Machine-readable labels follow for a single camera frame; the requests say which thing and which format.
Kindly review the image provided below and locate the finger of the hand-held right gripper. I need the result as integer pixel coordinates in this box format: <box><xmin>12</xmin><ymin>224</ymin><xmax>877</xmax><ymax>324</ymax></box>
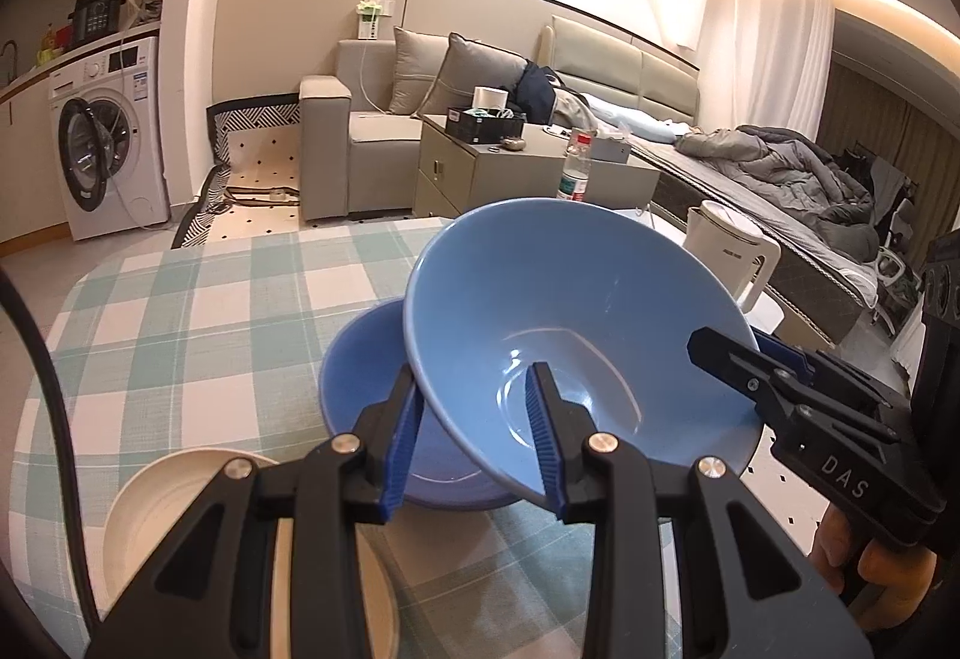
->
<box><xmin>754</xmin><ymin>327</ymin><xmax>912</xmax><ymax>420</ymax></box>
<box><xmin>688</xmin><ymin>327</ymin><xmax>901</xmax><ymax>443</ymax></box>

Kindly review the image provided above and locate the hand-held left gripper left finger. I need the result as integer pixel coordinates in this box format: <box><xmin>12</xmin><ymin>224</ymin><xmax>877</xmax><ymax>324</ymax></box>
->
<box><xmin>86</xmin><ymin>363</ymin><xmax>421</xmax><ymax>659</ymax></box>

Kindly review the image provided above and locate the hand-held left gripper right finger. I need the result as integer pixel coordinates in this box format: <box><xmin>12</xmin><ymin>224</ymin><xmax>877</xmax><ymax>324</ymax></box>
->
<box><xmin>525</xmin><ymin>363</ymin><xmax>875</xmax><ymax>659</ymax></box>

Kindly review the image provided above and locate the large blue bowl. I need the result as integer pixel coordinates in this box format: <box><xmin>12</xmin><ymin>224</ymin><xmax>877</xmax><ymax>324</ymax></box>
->
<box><xmin>319</xmin><ymin>297</ymin><xmax>526</xmax><ymax>511</ymax></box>

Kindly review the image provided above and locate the light blue bowl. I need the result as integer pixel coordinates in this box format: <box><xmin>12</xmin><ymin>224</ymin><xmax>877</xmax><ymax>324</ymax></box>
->
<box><xmin>403</xmin><ymin>198</ymin><xmax>764</xmax><ymax>508</ymax></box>

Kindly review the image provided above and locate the cream plate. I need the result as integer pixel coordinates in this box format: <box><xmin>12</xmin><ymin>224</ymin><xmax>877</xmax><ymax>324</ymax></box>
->
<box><xmin>105</xmin><ymin>447</ymin><xmax>402</xmax><ymax>659</ymax></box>
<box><xmin>101</xmin><ymin>450</ymin><xmax>402</xmax><ymax>659</ymax></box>

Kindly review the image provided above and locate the person's right hand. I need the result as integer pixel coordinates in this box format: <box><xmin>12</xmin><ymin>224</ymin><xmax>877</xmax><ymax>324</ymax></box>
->
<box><xmin>808</xmin><ymin>501</ymin><xmax>938</xmax><ymax>634</ymax></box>

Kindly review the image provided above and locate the white electric kettle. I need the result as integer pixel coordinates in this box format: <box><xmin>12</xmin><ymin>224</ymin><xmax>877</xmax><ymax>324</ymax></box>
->
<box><xmin>682</xmin><ymin>200</ymin><xmax>781</xmax><ymax>311</ymax></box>

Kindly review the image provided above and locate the bed with grey duvet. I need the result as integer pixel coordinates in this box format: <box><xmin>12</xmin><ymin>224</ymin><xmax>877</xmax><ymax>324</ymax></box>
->
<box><xmin>585</xmin><ymin>97</ymin><xmax>882</xmax><ymax>338</ymax></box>

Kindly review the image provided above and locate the grey duvet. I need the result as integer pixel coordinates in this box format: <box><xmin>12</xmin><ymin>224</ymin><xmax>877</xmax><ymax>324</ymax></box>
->
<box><xmin>675</xmin><ymin>123</ymin><xmax>878</xmax><ymax>259</ymax></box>

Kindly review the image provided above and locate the plastic water bottle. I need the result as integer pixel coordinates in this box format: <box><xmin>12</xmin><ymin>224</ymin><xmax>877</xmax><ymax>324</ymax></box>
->
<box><xmin>556</xmin><ymin>127</ymin><xmax>595</xmax><ymax>203</ymax></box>

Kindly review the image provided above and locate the brown curtain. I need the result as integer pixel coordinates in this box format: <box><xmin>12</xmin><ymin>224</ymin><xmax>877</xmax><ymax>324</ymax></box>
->
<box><xmin>814</xmin><ymin>59</ymin><xmax>960</xmax><ymax>240</ymax></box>

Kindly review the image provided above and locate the light blue pillow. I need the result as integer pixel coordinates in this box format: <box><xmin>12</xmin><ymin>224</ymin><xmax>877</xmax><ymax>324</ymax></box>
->
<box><xmin>585</xmin><ymin>93</ymin><xmax>691</xmax><ymax>143</ymax></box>

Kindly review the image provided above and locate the grey side cabinet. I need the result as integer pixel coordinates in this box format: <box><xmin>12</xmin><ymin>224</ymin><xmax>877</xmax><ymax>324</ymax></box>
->
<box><xmin>412</xmin><ymin>113</ymin><xmax>661</xmax><ymax>221</ymax></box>

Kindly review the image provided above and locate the padded bed headboard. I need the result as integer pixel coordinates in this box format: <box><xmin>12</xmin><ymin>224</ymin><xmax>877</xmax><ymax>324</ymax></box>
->
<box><xmin>538</xmin><ymin>14</ymin><xmax>702</xmax><ymax>139</ymax></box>

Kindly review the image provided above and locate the grey sofa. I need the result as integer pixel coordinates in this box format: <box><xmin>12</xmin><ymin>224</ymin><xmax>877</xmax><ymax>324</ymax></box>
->
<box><xmin>298</xmin><ymin>38</ymin><xmax>541</xmax><ymax>221</ymax></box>

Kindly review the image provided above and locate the white curtain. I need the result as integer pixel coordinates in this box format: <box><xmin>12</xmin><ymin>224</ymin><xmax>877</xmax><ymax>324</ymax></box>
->
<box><xmin>705</xmin><ymin>0</ymin><xmax>833</xmax><ymax>143</ymax></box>

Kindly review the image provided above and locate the navy bag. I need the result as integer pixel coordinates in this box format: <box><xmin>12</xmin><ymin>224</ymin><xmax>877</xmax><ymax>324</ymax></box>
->
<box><xmin>514</xmin><ymin>61</ymin><xmax>560</xmax><ymax>124</ymax></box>

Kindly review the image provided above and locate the black tray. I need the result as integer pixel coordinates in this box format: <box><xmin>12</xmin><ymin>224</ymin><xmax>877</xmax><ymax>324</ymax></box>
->
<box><xmin>445</xmin><ymin>106</ymin><xmax>527</xmax><ymax>143</ymax></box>

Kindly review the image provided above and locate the patterned folding mat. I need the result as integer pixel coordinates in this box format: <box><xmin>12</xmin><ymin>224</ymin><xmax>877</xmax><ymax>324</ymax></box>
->
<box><xmin>171</xmin><ymin>93</ymin><xmax>305</xmax><ymax>249</ymax></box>

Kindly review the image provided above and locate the dark grey cushion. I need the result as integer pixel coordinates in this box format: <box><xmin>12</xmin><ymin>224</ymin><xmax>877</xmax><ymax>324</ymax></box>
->
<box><xmin>416</xmin><ymin>33</ymin><xmax>530</xmax><ymax>121</ymax></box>

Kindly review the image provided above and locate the white washing machine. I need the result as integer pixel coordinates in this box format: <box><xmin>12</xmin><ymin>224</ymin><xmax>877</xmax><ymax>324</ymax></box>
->
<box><xmin>49</xmin><ymin>35</ymin><xmax>172</xmax><ymax>242</ymax></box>

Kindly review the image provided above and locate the light grey cushion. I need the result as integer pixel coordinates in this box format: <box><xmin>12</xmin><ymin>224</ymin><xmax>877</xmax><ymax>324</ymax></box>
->
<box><xmin>388</xmin><ymin>25</ymin><xmax>451</xmax><ymax>116</ymax></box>

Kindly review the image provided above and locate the black pressure cooker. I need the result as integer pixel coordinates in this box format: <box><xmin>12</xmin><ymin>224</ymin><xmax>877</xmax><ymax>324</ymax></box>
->
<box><xmin>69</xmin><ymin>0</ymin><xmax>127</xmax><ymax>47</ymax></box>

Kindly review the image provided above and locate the black cable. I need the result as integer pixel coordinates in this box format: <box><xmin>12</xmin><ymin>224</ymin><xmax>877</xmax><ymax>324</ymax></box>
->
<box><xmin>0</xmin><ymin>269</ymin><xmax>102</xmax><ymax>659</ymax></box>

